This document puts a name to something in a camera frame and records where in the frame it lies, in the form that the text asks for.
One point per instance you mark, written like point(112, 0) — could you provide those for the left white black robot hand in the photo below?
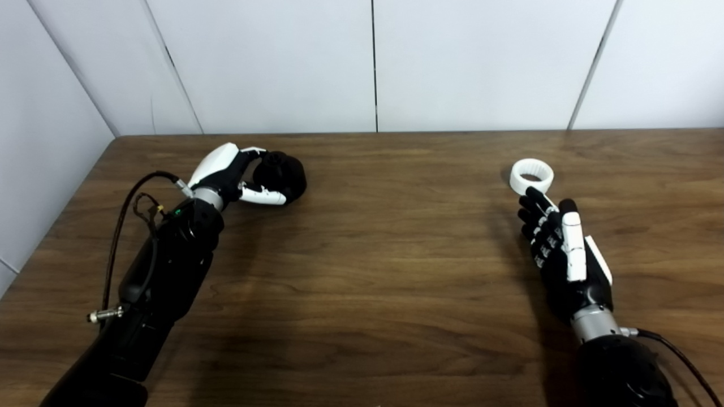
point(218, 169)

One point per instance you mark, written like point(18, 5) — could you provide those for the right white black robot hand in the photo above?
point(574, 254)

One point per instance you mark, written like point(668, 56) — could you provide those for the round black part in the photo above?
point(285, 175)

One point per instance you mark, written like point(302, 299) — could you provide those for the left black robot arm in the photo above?
point(164, 277)

